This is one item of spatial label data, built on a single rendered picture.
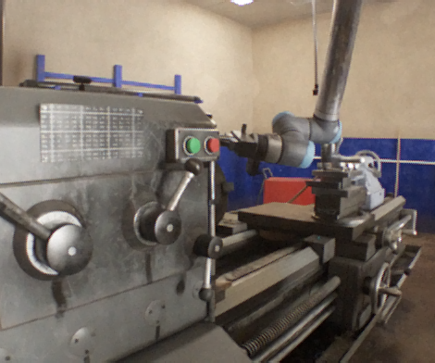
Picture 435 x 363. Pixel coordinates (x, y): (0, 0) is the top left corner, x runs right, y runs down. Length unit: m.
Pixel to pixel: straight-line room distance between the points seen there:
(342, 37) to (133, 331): 0.95
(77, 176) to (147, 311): 0.30
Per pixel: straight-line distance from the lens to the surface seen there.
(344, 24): 1.11
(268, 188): 4.39
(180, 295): 0.75
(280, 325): 1.06
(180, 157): 0.65
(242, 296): 0.99
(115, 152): 0.59
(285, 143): 1.07
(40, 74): 3.96
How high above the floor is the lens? 1.24
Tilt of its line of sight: 6 degrees down
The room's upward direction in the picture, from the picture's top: straight up
